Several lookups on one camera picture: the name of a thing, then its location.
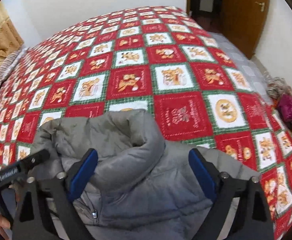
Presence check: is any silver door handle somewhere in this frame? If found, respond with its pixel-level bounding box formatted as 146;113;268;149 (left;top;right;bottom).
255;2;265;12

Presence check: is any clothes pile on floor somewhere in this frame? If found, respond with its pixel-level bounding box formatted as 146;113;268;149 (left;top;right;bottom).
266;77;292;131

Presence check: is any brown wooden door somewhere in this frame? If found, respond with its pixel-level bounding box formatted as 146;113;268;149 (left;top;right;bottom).
221;0;269;59

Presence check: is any striped pillow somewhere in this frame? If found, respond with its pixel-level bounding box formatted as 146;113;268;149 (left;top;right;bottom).
0;49;23;87

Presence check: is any red teddy bear bedspread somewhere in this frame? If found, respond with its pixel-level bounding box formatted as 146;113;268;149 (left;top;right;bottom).
0;6;292;239

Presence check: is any beige patterned curtain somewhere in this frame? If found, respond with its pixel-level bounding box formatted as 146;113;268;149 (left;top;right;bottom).
0;2;24;57

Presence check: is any grey puffer jacket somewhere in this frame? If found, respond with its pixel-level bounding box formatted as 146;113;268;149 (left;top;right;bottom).
30;109;212;239

